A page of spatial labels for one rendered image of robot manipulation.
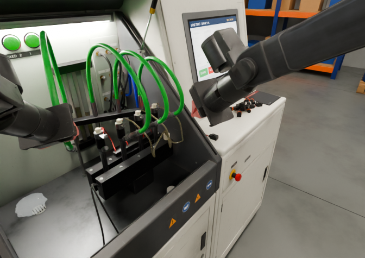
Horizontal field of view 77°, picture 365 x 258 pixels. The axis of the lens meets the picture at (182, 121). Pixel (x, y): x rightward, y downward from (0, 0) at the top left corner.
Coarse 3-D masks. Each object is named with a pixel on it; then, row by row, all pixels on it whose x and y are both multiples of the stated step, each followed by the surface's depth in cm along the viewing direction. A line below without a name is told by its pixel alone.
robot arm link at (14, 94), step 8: (0, 56) 35; (0, 64) 34; (8, 64) 36; (0, 72) 34; (8, 72) 35; (0, 80) 28; (8, 80) 30; (16, 80) 35; (0, 88) 27; (8, 88) 29; (16, 88) 31; (0, 96) 27; (8, 96) 28; (16, 96) 30; (16, 104) 30; (24, 104) 31; (8, 112) 30
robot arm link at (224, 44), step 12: (216, 36) 41; (228, 36) 40; (204, 48) 43; (216, 48) 41; (228, 48) 40; (240, 48) 40; (216, 60) 42; (240, 60) 34; (252, 60) 34; (216, 72) 45; (228, 72) 38; (240, 72) 35; (252, 72) 33; (240, 84) 36
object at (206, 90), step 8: (208, 80) 51; (216, 80) 52; (200, 88) 50; (208, 88) 50; (216, 88) 44; (200, 96) 49; (208, 96) 47; (216, 96) 45; (208, 104) 48; (216, 104) 46; (224, 104) 45; (208, 112) 48; (216, 112) 49; (224, 112) 50; (216, 120) 49; (224, 120) 50
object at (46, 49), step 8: (40, 32) 54; (40, 40) 51; (48, 40) 64; (48, 48) 67; (48, 56) 48; (48, 64) 47; (56, 64) 73; (48, 72) 46; (56, 72) 74; (48, 80) 46; (48, 88) 46; (56, 96) 46; (64, 96) 80; (56, 104) 46
